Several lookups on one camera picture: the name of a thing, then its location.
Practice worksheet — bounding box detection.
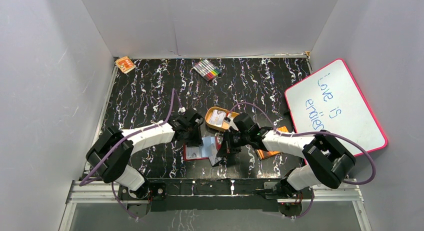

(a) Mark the orange paperback book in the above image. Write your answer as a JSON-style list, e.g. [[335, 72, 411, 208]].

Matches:
[[256, 126, 289, 160]]

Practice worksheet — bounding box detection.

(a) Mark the yellow oval tray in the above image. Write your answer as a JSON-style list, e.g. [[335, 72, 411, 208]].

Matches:
[[205, 106, 239, 132]]

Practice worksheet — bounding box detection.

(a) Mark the red leather card holder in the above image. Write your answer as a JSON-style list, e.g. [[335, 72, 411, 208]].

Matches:
[[183, 136, 222, 166]]

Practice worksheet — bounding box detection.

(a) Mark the small orange card box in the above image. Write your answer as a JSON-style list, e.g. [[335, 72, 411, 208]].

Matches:
[[115, 56, 136, 74]]

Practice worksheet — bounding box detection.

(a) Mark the pack of coloured markers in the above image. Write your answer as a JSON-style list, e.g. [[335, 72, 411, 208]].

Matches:
[[192, 59, 222, 82]]

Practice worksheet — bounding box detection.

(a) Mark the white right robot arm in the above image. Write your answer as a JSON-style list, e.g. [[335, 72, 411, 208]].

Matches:
[[216, 113, 356, 198]]

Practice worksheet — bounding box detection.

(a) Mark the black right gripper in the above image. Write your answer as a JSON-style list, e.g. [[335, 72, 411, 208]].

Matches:
[[216, 128, 250, 157]]

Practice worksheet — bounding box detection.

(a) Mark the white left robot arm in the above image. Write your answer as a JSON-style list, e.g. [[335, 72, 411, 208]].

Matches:
[[85, 109, 205, 199]]

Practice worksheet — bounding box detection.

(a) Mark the pink framed whiteboard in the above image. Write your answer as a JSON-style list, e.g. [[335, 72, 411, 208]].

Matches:
[[284, 59, 388, 152]]

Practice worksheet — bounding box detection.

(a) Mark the black aluminium base frame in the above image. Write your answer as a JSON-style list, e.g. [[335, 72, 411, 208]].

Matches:
[[66, 178, 365, 219]]

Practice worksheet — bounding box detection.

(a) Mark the silver VIP card stack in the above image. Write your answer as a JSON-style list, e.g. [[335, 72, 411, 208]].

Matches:
[[208, 109, 227, 127]]

